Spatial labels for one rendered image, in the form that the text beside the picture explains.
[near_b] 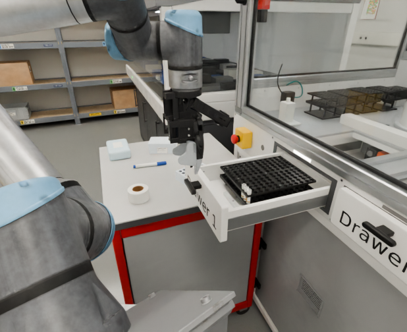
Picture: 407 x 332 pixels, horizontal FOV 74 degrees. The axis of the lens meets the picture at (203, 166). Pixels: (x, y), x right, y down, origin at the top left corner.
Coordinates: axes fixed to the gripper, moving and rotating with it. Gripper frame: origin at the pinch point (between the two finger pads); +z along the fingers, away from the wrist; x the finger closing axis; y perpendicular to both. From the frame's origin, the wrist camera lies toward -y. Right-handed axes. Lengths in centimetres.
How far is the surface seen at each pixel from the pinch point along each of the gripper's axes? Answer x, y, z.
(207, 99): -81, -33, 4
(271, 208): 12.3, -16.2, 9.2
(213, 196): 9.2, -1.3, 4.2
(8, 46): -351, 123, -10
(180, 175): -25.7, -2.0, 17.2
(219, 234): 13.8, -1.4, 12.4
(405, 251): 35.2, -33.2, 8.0
